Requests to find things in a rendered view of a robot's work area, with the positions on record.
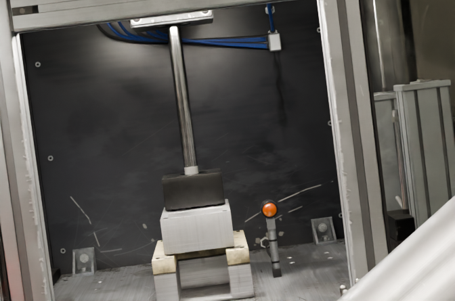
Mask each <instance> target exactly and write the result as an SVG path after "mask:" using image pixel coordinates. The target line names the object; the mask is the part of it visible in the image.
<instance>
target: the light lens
mask: <svg viewBox="0 0 455 301"><path fill-rule="evenodd" d="M263 213H264V215H266V216H273V215H275V213H276V206H275V205H274V204H272V203H268V204H266V205H264V207H263Z"/></svg>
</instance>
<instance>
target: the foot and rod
mask: <svg viewBox="0 0 455 301"><path fill-rule="evenodd" d="M166 27H167V37H168V43H169V53H170V58H171V69H172V75H173V85H174V91H175V101H176V107H177V117H178V123H179V133H180V139H181V149H182V155H183V165H184V171H185V172H181V173H175V174H169V175H164V176H163V178H162V188H163V194H164V200H165V210H174V209H180V208H191V207H197V206H207V205H212V204H222V203H225V196H224V190H223V180H222V174H221V169H220V168H214V169H208V170H198V163H197V157H196V146H195V140H194V130H193V124H192V114H191V108H190V98H189V92H188V82H187V76H186V65H185V60H184V54H183V44H182V38H181V28H180V24H172V25H167V26H166Z"/></svg>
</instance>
